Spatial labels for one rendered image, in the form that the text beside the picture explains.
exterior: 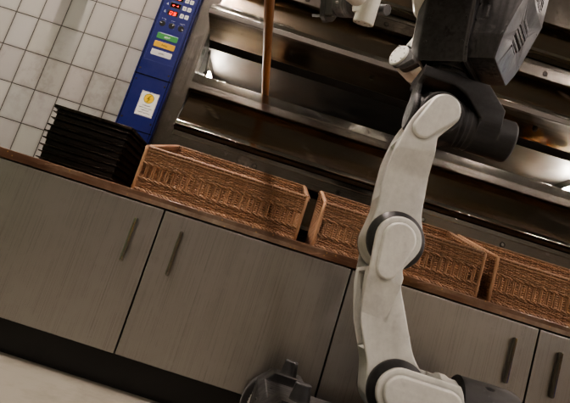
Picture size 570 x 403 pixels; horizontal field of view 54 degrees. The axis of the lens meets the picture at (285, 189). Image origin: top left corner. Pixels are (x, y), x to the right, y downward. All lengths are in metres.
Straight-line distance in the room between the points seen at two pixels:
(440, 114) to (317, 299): 0.67
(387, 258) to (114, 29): 1.68
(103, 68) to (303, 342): 1.44
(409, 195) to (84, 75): 1.57
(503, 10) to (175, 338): 1.26
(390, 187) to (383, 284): 0.24
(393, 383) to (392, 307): 0.17
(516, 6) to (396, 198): 0.55
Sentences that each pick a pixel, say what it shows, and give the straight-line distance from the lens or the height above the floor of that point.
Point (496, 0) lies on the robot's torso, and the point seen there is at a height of 1.25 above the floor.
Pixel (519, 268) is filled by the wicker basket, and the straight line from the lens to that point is 1.97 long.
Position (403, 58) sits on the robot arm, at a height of 1.26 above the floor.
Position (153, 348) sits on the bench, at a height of 0.15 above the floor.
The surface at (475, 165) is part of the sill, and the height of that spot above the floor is 1.16.
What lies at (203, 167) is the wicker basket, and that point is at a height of 0.72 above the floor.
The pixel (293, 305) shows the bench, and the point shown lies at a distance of 1.73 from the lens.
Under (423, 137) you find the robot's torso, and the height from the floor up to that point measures 0.88.
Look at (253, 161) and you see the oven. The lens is 2.33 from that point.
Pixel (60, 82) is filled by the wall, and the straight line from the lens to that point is 2.56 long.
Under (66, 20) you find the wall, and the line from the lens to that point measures 2.66.
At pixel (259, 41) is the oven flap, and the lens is 2.43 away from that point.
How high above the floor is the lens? 0.41
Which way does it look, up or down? 10 degrees up
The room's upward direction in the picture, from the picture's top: 18 degrees clockwise
